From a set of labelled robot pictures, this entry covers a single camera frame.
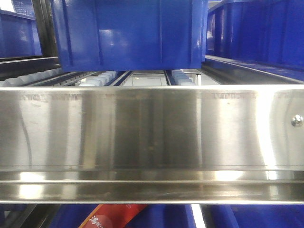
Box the stainless steel shelf beam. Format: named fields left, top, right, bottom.
left=0, top=85, right=304, bottom=204

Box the white roller track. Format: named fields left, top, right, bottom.
left=78, top=71, right=118, bottom=87

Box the dark blue crate on rollers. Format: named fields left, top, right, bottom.
left=51, top=0, right=208, bottom=71

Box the red printed package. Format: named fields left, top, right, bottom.
left=79, top=204, right=148, bottom=228

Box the dark blue crate right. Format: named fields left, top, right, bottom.
left=206, top=0, right=304, bottom=69

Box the silver shelf bolt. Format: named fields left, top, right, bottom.
left=291, top=114, right=304, bottom=127

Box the dark blue crate left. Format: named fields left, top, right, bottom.
left=0, top=10, right=42, bottom=58

